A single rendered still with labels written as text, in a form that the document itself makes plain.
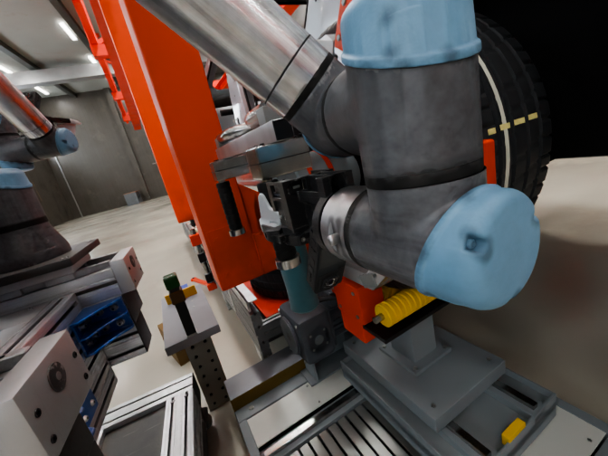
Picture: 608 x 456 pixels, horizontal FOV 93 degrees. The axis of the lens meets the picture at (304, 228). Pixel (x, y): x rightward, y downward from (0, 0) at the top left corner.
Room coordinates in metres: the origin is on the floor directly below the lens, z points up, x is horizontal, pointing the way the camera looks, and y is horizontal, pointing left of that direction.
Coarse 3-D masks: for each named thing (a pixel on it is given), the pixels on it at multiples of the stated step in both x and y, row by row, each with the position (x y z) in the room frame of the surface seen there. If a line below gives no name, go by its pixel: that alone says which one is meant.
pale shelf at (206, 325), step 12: (192, 300) 1.08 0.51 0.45; (204, 300) 1.05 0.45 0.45; (168, 312) 1.02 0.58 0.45; (192, 312) 0.98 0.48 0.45; (204, 312) 0.95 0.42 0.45; (168, 324) 0.93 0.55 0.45; (180, 324) 0.91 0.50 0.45; (204, 324) 0.87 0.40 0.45; (216, 324) 0.85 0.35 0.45; (168, 336) 0.85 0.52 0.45; (180, 336) 0.83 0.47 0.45; (192, 336) 0.82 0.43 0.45; (204, 336) 0.83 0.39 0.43; (168, 348) 0.79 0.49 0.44; (180, 348) 0.80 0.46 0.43
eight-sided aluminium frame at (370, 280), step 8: (320, 40) 0.62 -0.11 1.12; (328, 40) 0.60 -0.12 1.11; (328, 48) 0.60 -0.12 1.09; (336, 48) 0.58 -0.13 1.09; (336, 56) 0.59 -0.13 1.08; (296, 136) 0.92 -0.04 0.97; (352, 264) 0.69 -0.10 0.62; (344, 272) 0.71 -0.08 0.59; (352, 272) 0.67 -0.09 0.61; (360, 272) 0.64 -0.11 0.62; (368, 272) 0.61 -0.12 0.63; (360, 280) 0.64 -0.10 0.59; (368, 280) 0.61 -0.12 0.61; (376, 280) 0.58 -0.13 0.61; (384, 280) 0.58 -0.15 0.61; (368, 288) 0.62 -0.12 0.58; (376, 288) 0.60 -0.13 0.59
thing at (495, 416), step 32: (352, 384) 0.84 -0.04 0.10; (512, 384) 0.66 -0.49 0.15; (384, 416) 0.69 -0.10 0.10; (416, 416) 0.63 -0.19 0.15; (480, 416) 0.59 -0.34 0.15; (512, 416) 0.57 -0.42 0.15; (544, 416) 0.56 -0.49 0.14; (416, 448) 0.58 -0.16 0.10; (448, 448) 0.53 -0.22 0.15; (480, 448) 0.49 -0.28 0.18; (512, 448) 0.50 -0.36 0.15
